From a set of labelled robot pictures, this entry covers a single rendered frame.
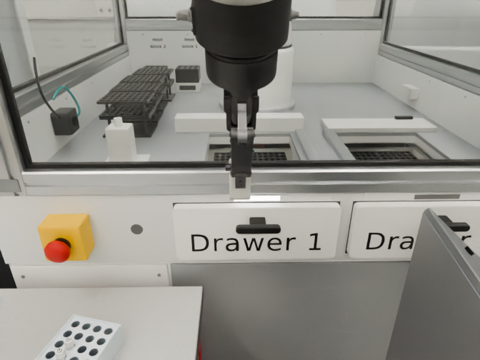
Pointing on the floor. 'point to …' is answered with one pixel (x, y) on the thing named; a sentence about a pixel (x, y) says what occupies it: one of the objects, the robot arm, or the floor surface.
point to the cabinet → (263, 302)
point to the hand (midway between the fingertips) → (240, 180)
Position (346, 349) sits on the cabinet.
